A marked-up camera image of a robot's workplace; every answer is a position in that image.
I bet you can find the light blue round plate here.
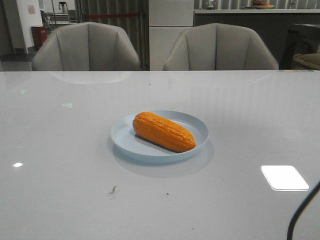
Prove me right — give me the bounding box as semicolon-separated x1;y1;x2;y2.
110;110;214;165

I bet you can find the grey armchair left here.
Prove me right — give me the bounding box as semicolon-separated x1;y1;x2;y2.
31;22;140;72

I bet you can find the black cable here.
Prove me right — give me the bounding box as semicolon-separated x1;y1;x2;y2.
286;180;320;240

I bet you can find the dark side table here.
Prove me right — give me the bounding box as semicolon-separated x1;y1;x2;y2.
279;23;320;70

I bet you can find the grey armchair right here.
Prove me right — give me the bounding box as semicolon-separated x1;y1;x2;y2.
163;23;279;71

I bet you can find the dark grey counter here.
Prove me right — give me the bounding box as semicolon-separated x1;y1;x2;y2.
193;9;320;66

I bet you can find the fruit bowl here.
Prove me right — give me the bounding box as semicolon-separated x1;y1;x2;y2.
251;0;274;10

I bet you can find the grey armchair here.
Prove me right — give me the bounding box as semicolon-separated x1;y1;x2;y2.
163;23;279;71
31;22;140;72

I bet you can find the red barrier belt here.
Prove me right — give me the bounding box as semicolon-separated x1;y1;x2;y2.
84;12;143;19

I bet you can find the white cabinet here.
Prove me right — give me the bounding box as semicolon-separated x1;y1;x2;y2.
148;0;194;71

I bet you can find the beige cushion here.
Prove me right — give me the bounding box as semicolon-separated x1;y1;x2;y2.
292;53;320;70

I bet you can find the orange corn cob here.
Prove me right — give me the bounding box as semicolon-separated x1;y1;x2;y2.
132;112;197;152

